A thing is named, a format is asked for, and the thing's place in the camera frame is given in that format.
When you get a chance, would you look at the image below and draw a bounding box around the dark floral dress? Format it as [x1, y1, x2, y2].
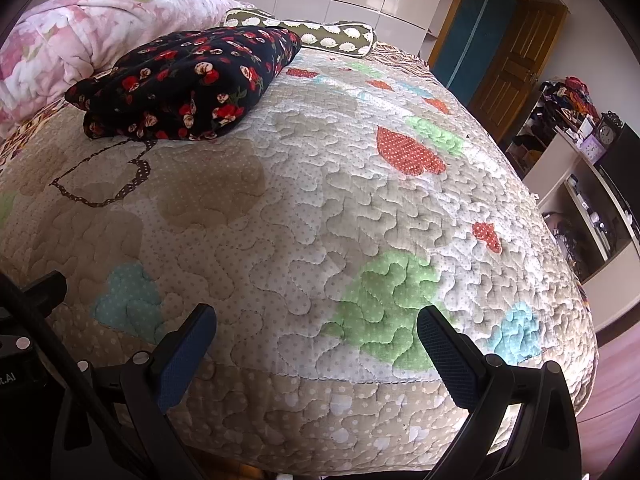
[65, 25, 302, 142]

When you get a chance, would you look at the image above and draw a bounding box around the quilted patchwork bedspread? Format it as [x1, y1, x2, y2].
[0, 42, 598, 476]

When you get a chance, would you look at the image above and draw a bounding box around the green pillow with white pattern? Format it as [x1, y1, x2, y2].
[223, 7, 377, 58]

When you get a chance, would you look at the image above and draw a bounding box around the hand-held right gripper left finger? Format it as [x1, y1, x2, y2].
[50, 303, 218, 480]

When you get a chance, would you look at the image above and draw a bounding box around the teal curtain panel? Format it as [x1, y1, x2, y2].
[431, 0, 521, 106]

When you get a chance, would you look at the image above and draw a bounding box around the pile of colourful clothes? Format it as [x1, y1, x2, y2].
[505, 76, 601, 161]

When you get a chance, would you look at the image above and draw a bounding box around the black cable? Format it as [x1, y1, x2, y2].
[0, 275, 151, 480]

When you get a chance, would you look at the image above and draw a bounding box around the black television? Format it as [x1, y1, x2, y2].
[597, 122, 640, 256]

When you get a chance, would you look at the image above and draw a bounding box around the purple table clock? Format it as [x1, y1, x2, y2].
[580, 132, 604, 164]

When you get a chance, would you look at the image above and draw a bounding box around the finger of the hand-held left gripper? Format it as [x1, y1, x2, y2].
[20, 270, 68, 317]

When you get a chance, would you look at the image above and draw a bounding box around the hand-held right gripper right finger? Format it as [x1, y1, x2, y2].
[416, 305, 583, 480]

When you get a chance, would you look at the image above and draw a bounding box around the white shelf unit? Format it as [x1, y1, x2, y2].
[520, 130, 640, 331]

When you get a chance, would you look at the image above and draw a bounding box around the black table clock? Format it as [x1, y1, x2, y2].
[592, 111, 624, 154]

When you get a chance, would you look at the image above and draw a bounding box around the pink floral comforter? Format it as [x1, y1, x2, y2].
[0, 0, 251, 136]

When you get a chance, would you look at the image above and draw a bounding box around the wooden door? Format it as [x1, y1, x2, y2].
[467, 2, 568, 143]

